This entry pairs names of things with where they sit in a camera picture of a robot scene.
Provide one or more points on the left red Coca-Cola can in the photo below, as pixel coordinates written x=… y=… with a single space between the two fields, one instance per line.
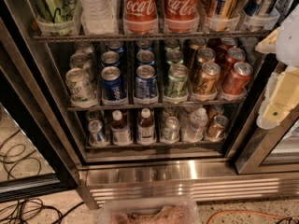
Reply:
x=139 y=15

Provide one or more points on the red second row can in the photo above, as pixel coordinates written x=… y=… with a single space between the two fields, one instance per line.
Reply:
x=232 y=56

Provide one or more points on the small water bottle bottom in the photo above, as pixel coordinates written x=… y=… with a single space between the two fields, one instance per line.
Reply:
x=195 y=126

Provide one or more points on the gold plaid tall can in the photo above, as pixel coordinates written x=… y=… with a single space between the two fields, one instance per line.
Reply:
x=219 y=11

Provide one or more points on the red coca-cola can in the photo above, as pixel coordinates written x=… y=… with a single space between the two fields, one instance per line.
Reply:
x=139 y=15
x=179 y=14

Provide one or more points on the blue silver tall can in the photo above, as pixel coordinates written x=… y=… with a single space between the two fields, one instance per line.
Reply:
x=257 y=13

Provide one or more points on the clear water bottle top shelf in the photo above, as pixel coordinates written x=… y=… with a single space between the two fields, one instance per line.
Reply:
x=99 y=17

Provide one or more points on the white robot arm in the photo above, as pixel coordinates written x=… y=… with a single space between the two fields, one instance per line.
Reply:
x=287 y=44

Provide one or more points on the Pepsi second row can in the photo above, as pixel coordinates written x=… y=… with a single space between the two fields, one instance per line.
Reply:
x=110 y=58

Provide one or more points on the green tall can top shelf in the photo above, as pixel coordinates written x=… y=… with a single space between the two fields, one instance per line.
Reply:
x=58 y=13

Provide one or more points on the left brown juice bottle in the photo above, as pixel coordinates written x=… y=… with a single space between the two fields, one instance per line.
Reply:
x=120 y=129

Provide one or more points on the brown juice bottle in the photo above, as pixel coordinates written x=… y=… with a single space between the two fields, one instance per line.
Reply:
x=120 y=129
x=145 y=128

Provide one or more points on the gold second row can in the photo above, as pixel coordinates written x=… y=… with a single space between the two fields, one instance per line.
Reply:
x=203 y=55

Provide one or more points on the white second row can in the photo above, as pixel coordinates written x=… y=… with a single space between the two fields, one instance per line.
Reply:
x=81 y=60

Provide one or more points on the white green front can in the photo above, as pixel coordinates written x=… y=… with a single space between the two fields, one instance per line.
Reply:
x=81 y=89

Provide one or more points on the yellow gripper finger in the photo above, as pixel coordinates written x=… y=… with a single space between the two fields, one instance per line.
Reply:
x=268 y=45
x=280 y=98

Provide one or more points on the gold front can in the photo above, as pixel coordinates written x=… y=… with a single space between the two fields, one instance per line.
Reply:
x=204 y=85

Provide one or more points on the right brown juice bottle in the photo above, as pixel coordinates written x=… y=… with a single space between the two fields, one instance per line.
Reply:
x=145 y=128

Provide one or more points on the clear plastic bin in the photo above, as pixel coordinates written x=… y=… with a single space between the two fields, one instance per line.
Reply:
x=156 y=210

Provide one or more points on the red front can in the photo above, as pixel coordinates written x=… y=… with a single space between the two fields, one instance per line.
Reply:
x=237 y=78

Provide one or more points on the blue second row can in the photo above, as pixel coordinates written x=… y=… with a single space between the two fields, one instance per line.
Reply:
x=145 y=57

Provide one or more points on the stainless steel fridge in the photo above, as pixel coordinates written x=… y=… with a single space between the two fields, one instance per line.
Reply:
x=50 y=152

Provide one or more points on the silver blue bottom can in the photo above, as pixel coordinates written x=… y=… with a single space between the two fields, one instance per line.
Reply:
x=98 y=137

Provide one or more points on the blue patterned front can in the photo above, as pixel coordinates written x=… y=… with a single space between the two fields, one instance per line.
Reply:
x=146 y=91

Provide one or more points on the green second row can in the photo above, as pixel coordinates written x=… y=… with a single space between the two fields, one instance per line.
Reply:
x=173 y=56

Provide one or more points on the copper bottom can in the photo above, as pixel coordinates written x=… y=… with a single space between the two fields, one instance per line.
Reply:
x=216 y=129

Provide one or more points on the blue Pepsi front can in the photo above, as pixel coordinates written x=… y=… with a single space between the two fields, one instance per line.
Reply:
x=113 y=86

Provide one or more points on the right red Coca-Cola can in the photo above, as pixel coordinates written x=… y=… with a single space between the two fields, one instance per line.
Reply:
x=179 y=14

